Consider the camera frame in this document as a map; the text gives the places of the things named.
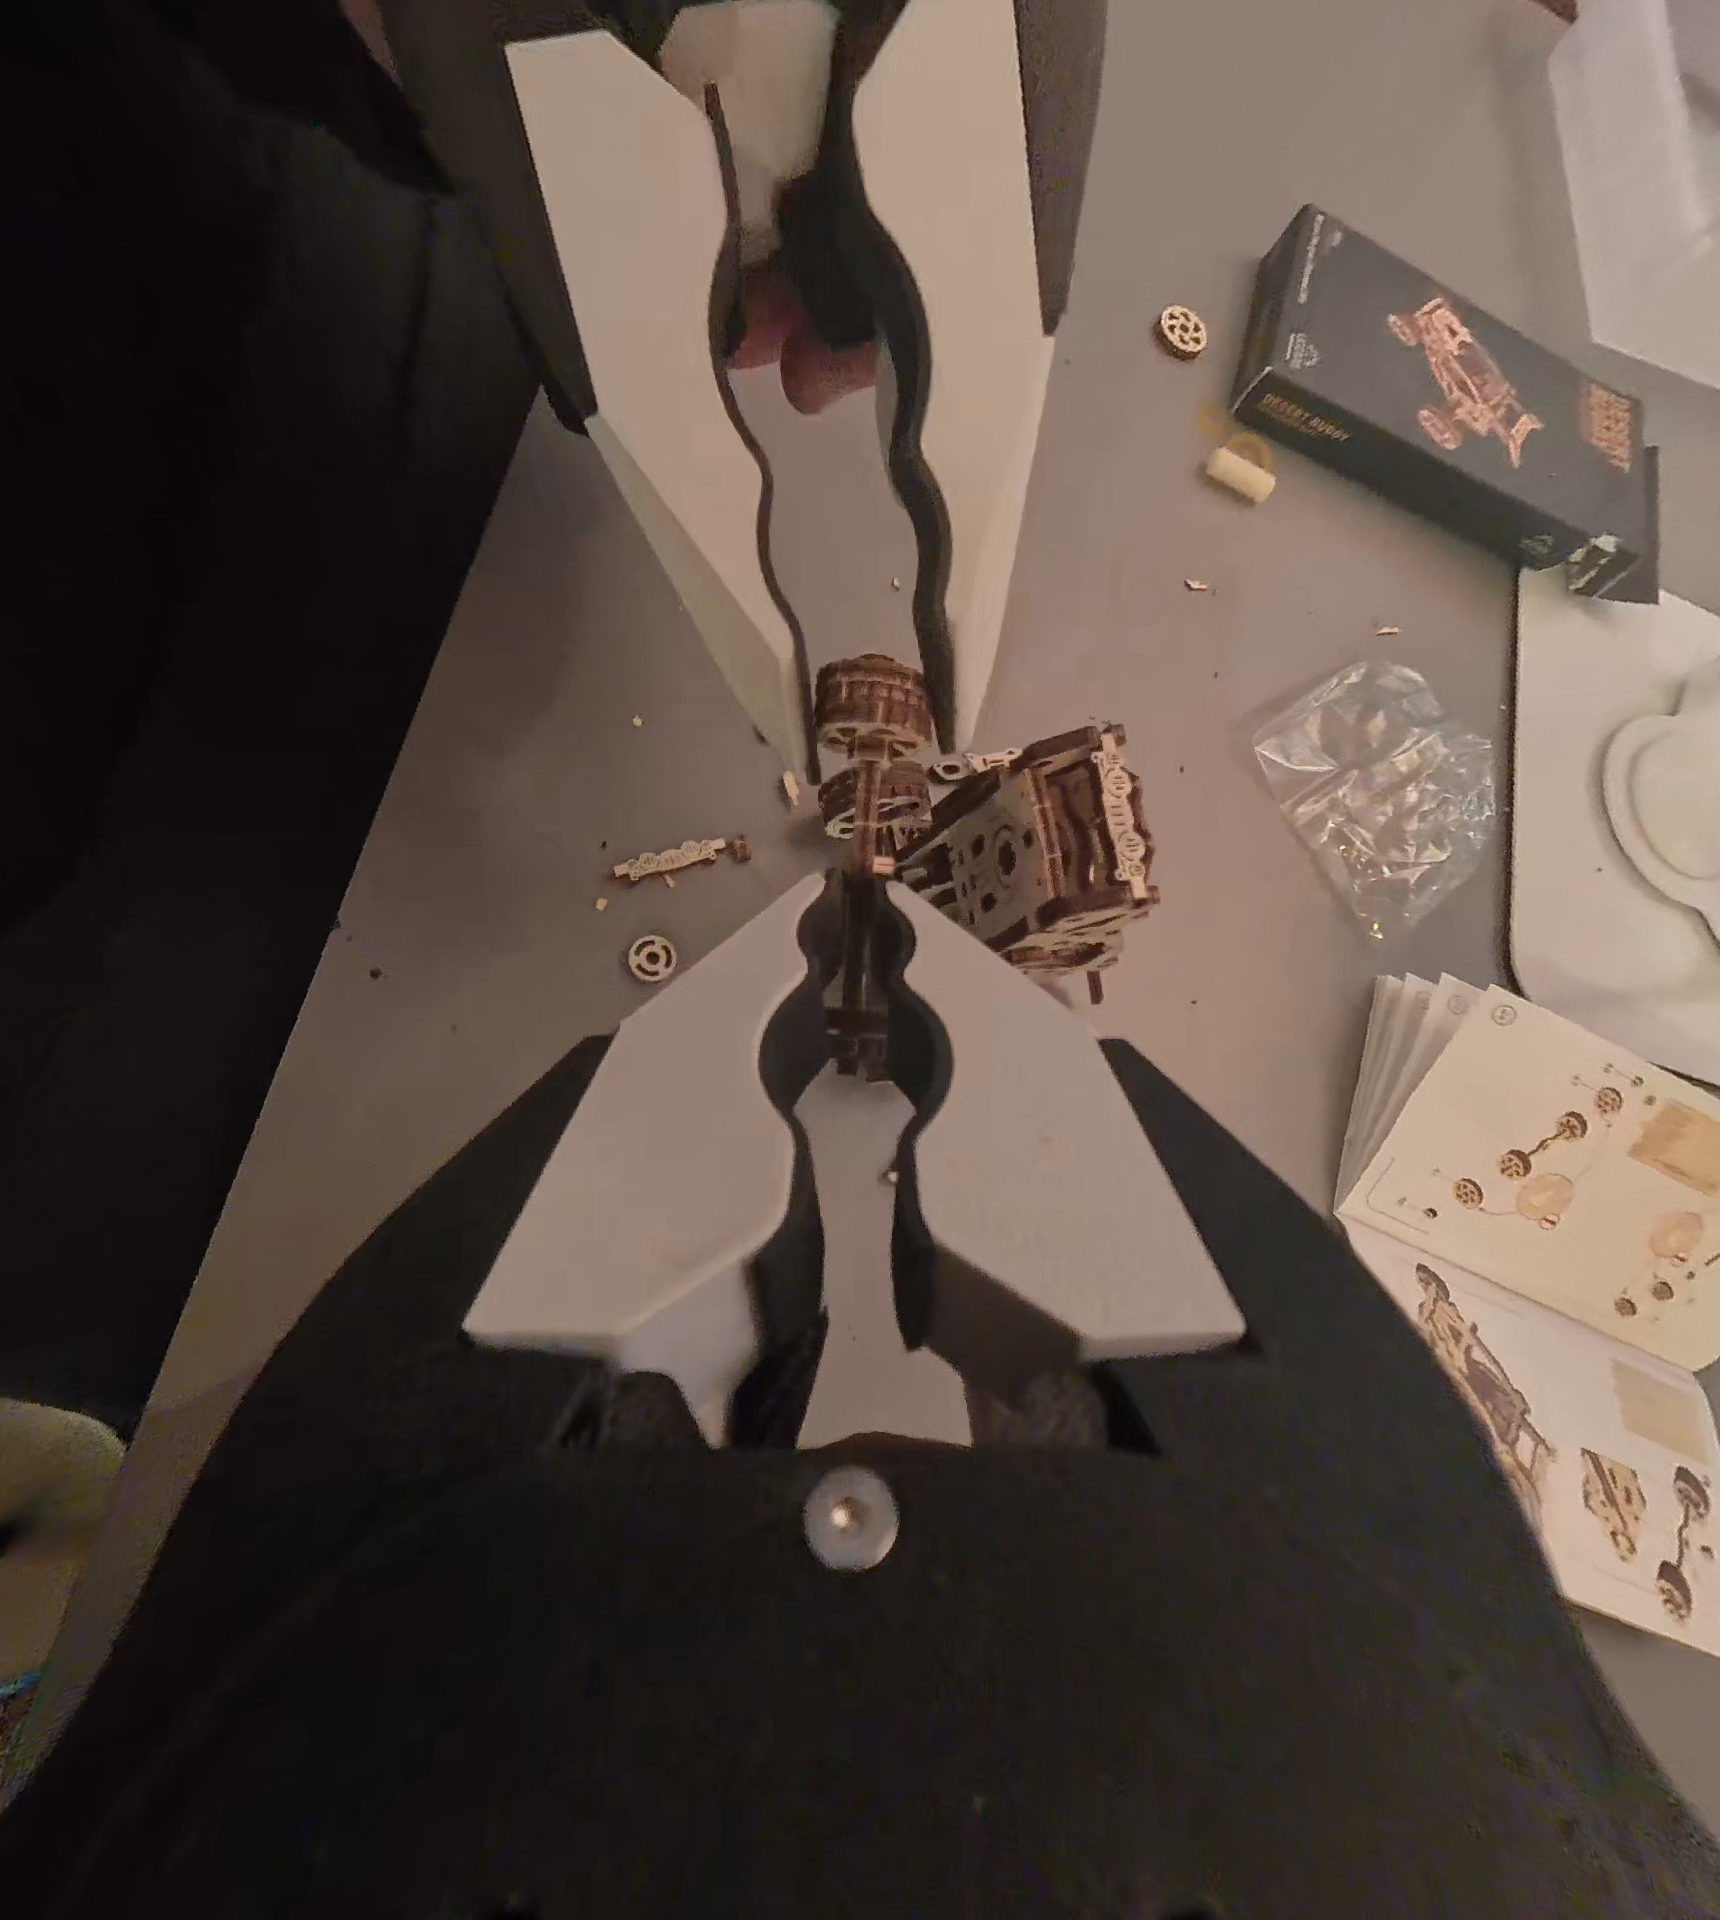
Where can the toothed wooden bar piece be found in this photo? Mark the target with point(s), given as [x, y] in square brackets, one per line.
[665, 864]

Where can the instruction booklet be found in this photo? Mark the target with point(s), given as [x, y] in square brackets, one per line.
[1550, 1200]

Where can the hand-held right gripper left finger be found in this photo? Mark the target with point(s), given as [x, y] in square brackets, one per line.
[618, 1200]

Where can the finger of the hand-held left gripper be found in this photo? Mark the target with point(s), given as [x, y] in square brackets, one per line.
[972, 301]
[618, 301]

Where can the pale wooden wheel disc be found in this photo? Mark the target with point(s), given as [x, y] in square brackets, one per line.
[1179, 332]

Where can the black model box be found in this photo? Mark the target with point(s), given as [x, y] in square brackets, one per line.
[1399, 405]

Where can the white wax cylinder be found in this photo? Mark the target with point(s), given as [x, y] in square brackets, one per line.
[1239, 473]

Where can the person's left hand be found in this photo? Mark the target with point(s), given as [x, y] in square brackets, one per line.
[815, 361]

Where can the clear plastic bag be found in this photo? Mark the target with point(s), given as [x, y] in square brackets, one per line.
[1370, 795]

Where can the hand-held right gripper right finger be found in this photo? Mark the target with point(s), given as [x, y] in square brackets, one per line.
[1069, 1200]

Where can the clear plastic organiser box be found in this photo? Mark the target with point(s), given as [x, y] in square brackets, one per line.
[1685, 181]

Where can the wooden buggy model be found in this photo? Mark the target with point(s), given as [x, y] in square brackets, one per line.
[1040, 841]

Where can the large rubber band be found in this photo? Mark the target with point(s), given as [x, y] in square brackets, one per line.
[1250, 447]

